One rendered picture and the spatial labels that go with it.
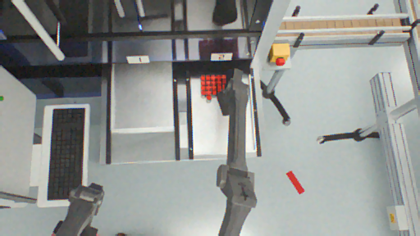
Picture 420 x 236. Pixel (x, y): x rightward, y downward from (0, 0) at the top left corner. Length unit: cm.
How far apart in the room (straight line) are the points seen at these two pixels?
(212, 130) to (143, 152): 30
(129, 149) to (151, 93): 26
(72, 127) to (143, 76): 38
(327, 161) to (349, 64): 74
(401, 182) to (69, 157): 161
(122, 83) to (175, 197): 100
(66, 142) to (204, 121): 60
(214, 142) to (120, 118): 41
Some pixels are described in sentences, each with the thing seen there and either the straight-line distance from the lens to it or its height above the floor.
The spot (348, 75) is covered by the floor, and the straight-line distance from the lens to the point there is 286.
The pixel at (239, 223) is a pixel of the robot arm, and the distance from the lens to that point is 107.
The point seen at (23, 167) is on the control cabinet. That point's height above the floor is 88.
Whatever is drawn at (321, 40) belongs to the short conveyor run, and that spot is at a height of 93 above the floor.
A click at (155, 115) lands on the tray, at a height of 88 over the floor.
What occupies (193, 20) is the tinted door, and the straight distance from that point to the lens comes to 133.
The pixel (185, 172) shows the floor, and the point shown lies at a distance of 245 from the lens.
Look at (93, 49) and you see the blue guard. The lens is 151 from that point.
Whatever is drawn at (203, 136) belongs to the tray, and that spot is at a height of 88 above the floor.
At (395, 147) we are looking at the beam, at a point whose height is 55.
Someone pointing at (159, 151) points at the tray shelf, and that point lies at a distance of 158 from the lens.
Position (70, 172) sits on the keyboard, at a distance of 169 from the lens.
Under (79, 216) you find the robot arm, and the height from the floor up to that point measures 142.
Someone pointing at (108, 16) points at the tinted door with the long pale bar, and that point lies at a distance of 132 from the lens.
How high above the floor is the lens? 242
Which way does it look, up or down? 73 degrees down
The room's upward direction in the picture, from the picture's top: 9 degrees clockwise
